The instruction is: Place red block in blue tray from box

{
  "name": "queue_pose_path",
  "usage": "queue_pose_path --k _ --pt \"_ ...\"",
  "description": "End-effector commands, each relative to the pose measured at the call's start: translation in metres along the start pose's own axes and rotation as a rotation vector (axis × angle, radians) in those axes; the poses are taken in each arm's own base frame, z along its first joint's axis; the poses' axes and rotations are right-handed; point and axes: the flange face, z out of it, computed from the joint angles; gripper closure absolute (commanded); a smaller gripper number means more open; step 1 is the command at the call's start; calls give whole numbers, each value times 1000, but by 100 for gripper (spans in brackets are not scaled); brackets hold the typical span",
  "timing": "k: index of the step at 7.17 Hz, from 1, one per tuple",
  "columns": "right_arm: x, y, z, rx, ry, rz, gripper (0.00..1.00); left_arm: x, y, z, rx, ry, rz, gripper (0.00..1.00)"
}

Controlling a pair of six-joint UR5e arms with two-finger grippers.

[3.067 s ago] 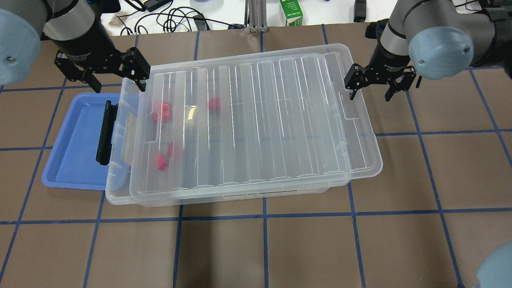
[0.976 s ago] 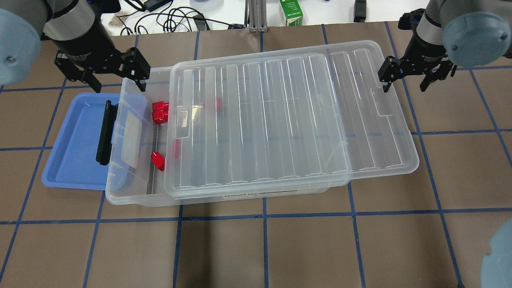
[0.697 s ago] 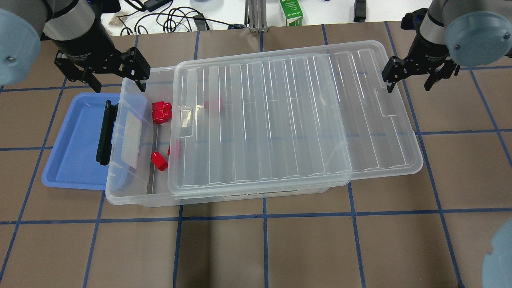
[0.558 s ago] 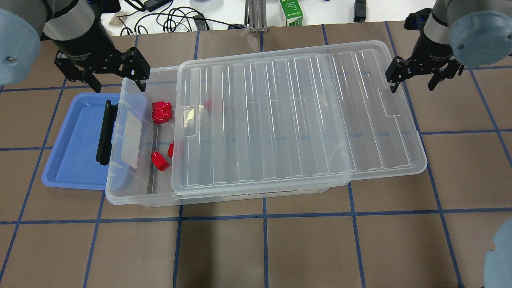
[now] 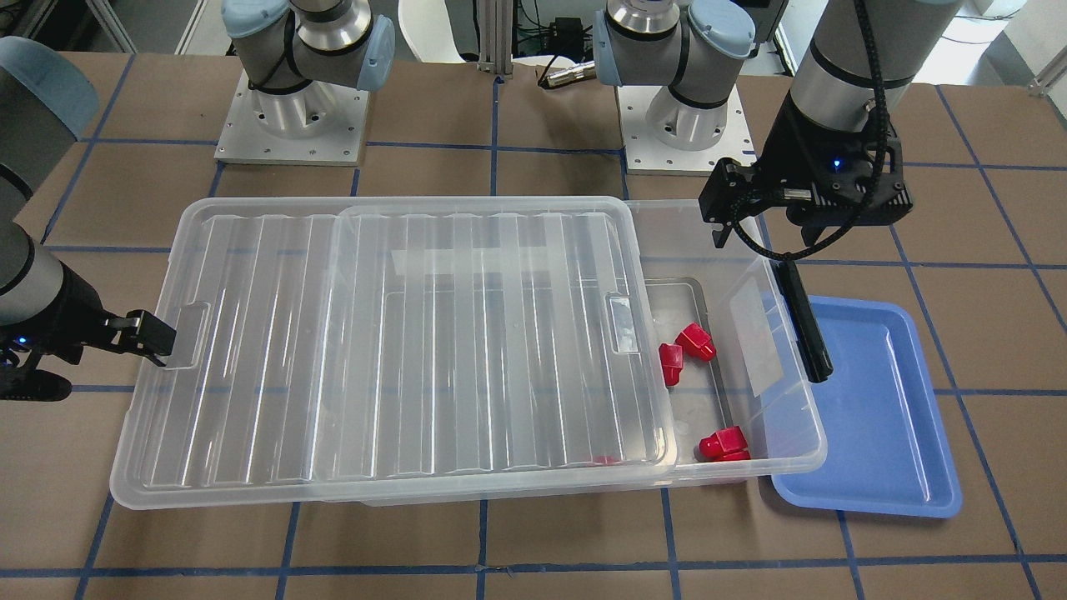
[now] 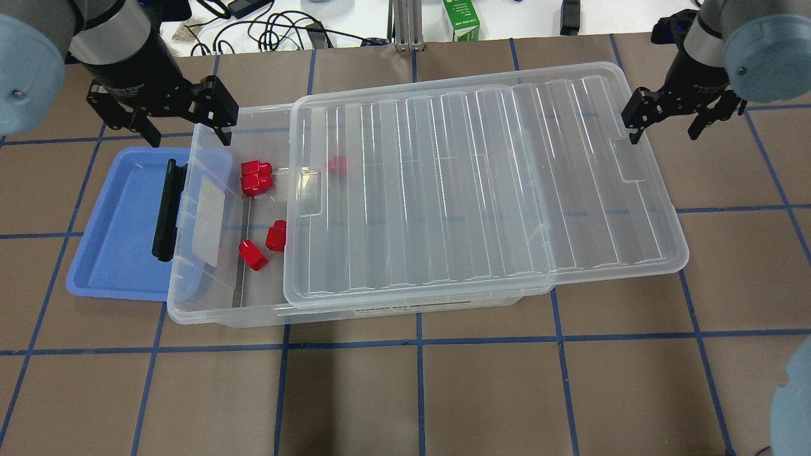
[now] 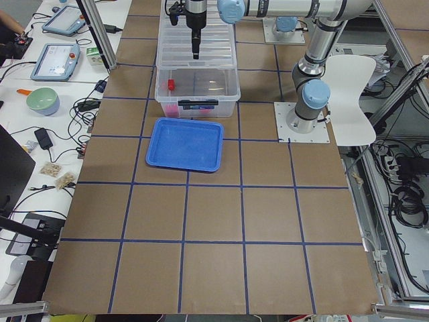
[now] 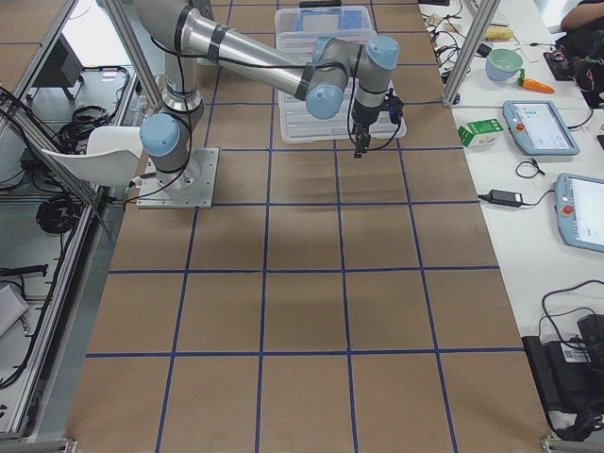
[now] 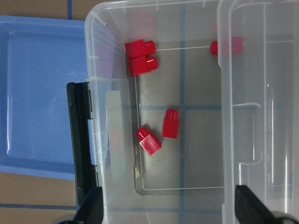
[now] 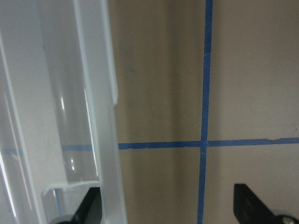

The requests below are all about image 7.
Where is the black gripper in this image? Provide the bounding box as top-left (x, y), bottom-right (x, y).
top-left (185, 0), bottom-right (206, 60)

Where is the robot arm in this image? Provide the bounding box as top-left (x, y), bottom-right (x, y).
top-left (217, 0), bottom-right (371, 133)

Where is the red block upper middle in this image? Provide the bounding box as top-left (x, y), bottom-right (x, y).
top-left (167, 78), bottom-right (176, 91)

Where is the red block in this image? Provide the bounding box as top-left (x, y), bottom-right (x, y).
top-left (163, 104), bottom-right (180, 117)
top-left (167, 78), bottom-right (176, 91)

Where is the clear plastic storage box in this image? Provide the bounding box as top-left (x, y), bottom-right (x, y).
top-left (155, 68), bottom-right (241, 118)

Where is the red block upper left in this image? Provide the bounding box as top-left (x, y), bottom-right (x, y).
top-left (163, 104), bottom-right (180, 117)

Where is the blue plastic tray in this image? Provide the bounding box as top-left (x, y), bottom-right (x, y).
top-left (145, 117), bottom-right (224, 172)

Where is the green white carton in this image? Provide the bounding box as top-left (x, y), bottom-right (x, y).
top-left (85, 47), bottom-right (104, 66)

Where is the far teach pendant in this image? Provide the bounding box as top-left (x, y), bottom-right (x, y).
top-left (42, 5), bottom-right (86, 36)

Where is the teach pendant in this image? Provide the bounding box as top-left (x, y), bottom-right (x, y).
top-left (42, 5), bottom-right (86, 36)
top-left (30, 44), bottom-right (80, 81)

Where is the near teach pendant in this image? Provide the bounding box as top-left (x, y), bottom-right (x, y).
top-left (30, 44), bottom-right (80, 81)

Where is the white chair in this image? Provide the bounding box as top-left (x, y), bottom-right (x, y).
top-left (322, 54), bottom-right (376, 147)

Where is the green bowl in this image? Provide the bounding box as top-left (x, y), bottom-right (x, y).
top-left (26, 87), bottom-right (60, 116)

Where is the black power adapter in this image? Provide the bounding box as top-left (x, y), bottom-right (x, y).
top-left (34, 127), bottom-right (53, 150)

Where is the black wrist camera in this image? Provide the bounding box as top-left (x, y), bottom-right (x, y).
top-left (164, 1), bottom-right (184, 26)

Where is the black box latch handle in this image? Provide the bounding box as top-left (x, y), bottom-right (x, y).
top-left (178, 99), bottom-right (219, 110)

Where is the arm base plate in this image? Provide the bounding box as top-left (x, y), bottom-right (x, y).
top-left (262, 17), bottom-right (308, 46)
top-left (274, 102), bottom-right (330, 144)

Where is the aluminium frame post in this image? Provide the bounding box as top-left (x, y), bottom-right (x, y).
top-left (76, 0), bottom-right (117, 70)

